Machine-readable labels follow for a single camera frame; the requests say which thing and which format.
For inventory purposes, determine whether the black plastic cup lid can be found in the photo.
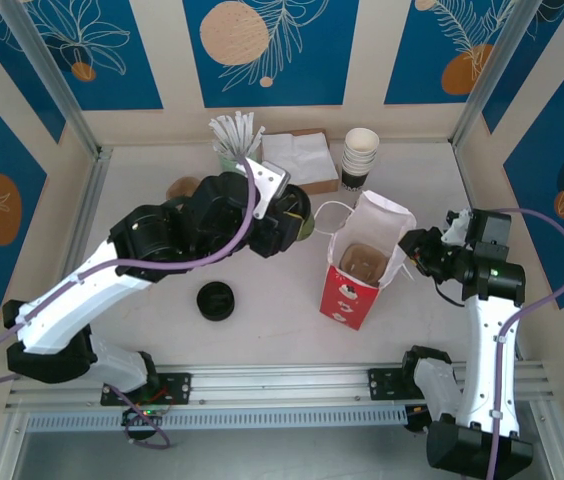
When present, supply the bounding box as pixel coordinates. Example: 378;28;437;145
196;282;237;322
274;183;313;241

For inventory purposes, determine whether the red white paper bag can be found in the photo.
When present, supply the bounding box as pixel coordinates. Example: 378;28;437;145
314;189;419;332

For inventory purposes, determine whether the cardboard napkin box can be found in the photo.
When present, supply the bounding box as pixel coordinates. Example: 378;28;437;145
260;128;341;195

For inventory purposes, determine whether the black printed paper cup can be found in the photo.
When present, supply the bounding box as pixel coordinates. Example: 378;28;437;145
340;170;375;194

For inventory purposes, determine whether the circuit board with LED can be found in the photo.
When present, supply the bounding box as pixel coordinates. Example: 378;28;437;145
121;405;166;427
404;405;431;435

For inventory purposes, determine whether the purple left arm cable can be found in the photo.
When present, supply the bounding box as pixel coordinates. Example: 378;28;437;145
0;157;263;449

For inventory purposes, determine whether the aluminium frame rail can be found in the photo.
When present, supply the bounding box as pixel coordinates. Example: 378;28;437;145
451;142;564;480
0;147;113;480

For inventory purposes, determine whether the aluminium frame post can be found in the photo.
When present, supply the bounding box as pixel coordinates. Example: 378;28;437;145
451;0;536;151
0;0;113;160

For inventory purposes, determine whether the grey slotted cable duct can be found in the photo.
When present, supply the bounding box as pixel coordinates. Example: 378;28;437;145
26;403;411;432

